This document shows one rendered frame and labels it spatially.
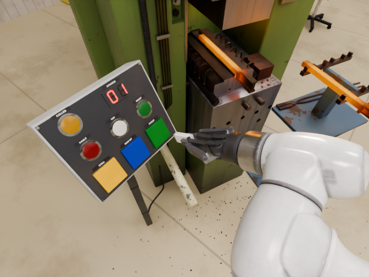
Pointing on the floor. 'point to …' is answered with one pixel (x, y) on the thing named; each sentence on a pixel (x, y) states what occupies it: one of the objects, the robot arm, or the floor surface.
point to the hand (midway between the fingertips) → (184, 138)
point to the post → (139, 199)
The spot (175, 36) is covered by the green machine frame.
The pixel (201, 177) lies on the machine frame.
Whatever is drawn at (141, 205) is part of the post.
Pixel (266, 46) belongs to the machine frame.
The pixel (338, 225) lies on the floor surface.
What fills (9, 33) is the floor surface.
